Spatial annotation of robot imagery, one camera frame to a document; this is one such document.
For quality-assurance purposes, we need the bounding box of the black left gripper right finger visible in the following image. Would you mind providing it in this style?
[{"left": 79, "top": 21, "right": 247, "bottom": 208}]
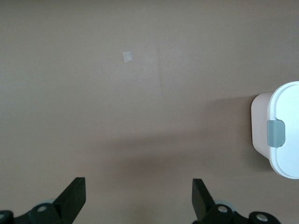
[{"left": 191, "top": 178, "right": 280, "bottom": 224}]

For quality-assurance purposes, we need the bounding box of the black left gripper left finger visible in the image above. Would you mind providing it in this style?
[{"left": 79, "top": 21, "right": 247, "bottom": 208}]
[{"left": 0, "top": 176, "right": 86, "bottom": 224}]

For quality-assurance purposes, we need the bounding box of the grey lid clip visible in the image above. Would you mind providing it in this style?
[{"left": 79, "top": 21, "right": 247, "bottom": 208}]
[{"left": 267, "top": 119, "right": 286, "bottom": 147}]

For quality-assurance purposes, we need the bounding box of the white plastic box lid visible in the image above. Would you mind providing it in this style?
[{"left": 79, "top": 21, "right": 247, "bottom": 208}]
[{"left": 268, "top": 81, "right": 299, "bottom": 180}]

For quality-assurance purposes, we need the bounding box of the pink plastic storage box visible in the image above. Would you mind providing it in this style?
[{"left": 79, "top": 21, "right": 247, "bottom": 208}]
[{"left": 251, "top": 92, "right": 281, "bottom": 175}]

